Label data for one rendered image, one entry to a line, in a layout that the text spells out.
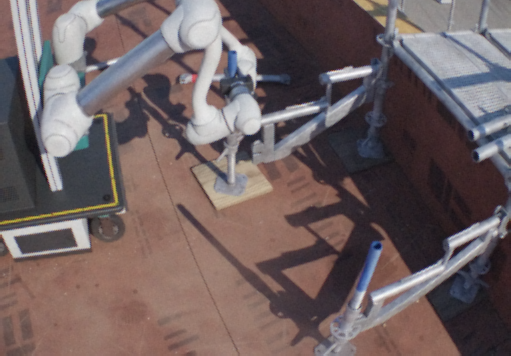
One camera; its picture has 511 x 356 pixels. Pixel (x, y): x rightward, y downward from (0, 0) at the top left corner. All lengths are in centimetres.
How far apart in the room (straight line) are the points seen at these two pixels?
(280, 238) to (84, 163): 99
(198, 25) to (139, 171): 147
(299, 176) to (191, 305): 96
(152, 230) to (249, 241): 46
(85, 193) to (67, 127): 68
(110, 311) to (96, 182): 60
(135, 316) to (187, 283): 32
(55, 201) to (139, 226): 51
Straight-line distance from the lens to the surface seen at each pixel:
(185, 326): 228
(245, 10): 439
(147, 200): 275
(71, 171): 251
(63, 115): 176
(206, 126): 206
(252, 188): 275
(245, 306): 233
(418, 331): 237
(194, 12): 159
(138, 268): 247
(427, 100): 264
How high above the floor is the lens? 198
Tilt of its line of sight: 42 degrees down
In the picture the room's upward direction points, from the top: 3 degrees clockwise
